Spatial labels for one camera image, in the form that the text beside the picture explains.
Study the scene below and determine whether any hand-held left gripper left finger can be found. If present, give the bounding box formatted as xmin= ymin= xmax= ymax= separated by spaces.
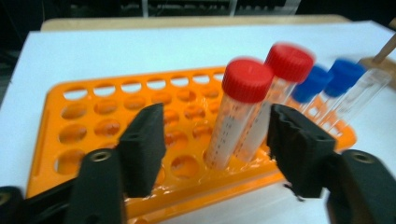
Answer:
xmin=119 ymin=103 xmax=166 ymax=199

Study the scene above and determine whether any orange plastic tube rack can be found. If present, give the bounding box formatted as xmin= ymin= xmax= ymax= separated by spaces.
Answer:
xmin=26 ymin=65 xmax=359 ymax=224

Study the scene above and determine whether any wooden tube rack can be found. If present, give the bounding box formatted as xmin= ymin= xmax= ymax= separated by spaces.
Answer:
xmin=358 ymin=18 xmax=396 ymax=77

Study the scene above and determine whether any red-capped clear tube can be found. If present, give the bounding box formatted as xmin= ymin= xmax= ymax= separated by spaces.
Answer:
xmin=204 ymin=57 xmax=276 ymax=172
xmin=233 ymin=42 xmax=316 ymax=163

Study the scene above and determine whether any white upright beam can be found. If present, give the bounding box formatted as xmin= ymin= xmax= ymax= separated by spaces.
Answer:
xmin=279 ymin=0 xmax=303 ymax=15

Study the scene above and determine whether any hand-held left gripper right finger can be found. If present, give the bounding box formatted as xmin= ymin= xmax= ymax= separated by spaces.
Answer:
xmin=266 ymin=103 xmax=338 ymax=200

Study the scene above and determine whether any blue-capped clear tube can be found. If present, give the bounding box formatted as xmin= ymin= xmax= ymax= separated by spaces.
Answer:
xmin=320 ymin=57 xmax=393 ymax=133
xmin=286 ymin=64 xmax=334 ymax=125

